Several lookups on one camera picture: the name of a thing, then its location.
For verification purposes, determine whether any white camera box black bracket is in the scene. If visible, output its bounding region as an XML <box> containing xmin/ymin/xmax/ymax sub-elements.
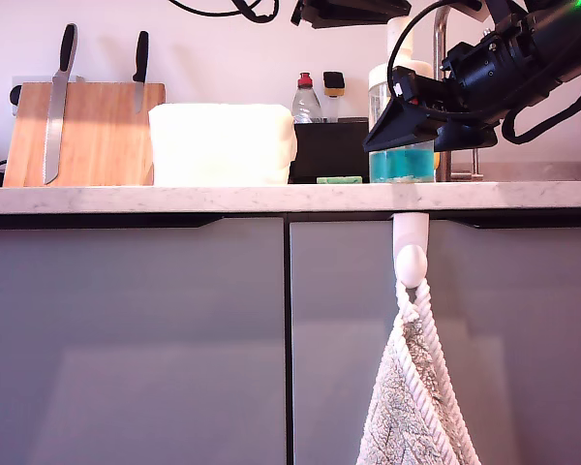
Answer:
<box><xmin>448</xmin><ymin>0</ymin><xmax>514</xmax><ymax>24</ymax></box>

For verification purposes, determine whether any dish soap bottle red cap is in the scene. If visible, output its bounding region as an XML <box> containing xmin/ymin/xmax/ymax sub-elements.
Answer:
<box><xmin>290</xmin><ymin>71</ymin><xmax>323</xmax><ymax>125</ymax></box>

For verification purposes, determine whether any clear soap dispenser white pump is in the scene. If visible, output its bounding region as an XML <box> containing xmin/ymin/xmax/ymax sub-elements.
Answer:
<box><xmin>367</xmin><ymin>14</ymin><xmax>437</xmax><ymax>184</ymax></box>

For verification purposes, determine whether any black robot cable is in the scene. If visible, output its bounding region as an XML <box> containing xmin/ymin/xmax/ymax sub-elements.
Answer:
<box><xmin>385</xmin><ymin>0</ymin><xmax>570</xmax><ymax>118</ymax></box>
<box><xmin>167</xmin><ymin>0</ymin><xmax>263</xmax><ymax>18</ymax></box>
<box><xmin>230</xmin><ymin>0</ymin><xmax>280</xmax><ymax>25</ymax></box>
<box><xmin>500</xmin><ymin>72</ymin><xmax>581</xmax><ymax>146</ymax></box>

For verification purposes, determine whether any serrated bread knife black handle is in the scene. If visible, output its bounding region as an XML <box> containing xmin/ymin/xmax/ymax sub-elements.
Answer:
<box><xmin>42</xmin><ymin>22</ymin><xmax>78</xmax><ymax>186</ymax></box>

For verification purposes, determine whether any grey towel with rope loop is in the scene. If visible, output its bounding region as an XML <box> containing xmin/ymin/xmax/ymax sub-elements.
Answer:
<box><xmin>355</xmin><ymin>278</ymin><xmax>481</xmax><ymax>465</ymax></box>

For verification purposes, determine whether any white door hook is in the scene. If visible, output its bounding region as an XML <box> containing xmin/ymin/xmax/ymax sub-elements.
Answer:
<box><xmin>391</xmin><ymin>212</ymin><xmax>428</xmax><ymax>286</ymax></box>

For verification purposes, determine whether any white fabric basket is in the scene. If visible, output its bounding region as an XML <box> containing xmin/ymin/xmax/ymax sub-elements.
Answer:
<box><xmin>147</xmin><ymin>102</ymin><xmax>299</xmax><ymax>187</ymax></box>

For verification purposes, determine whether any small knife black handle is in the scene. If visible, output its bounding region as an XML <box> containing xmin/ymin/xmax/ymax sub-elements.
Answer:
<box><xmin>132</xmin><ymin>30</ymin><xmax>150</xmax><ymax>115</ymax></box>

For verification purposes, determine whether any steel kitchen faucet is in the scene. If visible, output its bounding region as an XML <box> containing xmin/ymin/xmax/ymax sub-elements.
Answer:
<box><xmin>432</xmin><ymin>0</ymin><xmax>461</xmax><ymax>183</ymax></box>

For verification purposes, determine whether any wooden knife block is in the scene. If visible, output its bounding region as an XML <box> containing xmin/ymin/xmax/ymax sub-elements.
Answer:
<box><xmin>2</xmin><ymin>81</ymin><xmax>167</xmax><ymax>188</ymax></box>

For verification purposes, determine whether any black yellow dish brush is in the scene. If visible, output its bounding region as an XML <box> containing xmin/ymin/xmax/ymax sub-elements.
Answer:
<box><xmin>321</xmin><ymin>71</ymin><xmax>346</xmax><ymax>122</ymax></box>

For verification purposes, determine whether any black sink caddy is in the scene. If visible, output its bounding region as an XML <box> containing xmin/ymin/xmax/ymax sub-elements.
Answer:
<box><xmin>288</xmin><ymin>116</ymin><xmax>371</xmax><ymax>185</ymax></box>

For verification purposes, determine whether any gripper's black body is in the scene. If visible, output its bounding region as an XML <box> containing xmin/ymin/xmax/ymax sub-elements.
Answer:
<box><xmin>390</xmin><ymin>28</ymin><xmax>532</xmax><ymax>120</ymax></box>

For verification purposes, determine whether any grey cabinet door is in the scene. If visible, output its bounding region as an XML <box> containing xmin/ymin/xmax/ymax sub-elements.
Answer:
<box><xmin>289</xmin><ymin>218</ymin><xmax>581</xmax><ymax>465</ymax></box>
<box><xmin>0</xmin><ymin>216</ymin><xmax>287</xmax><ymax>465</ymax></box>

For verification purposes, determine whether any small steel tap lever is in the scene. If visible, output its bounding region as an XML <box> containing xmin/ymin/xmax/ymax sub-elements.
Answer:
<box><xmin>452</xmin><ymin>148</ymin><xmax>485</xmax><ymax>183</ymax></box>

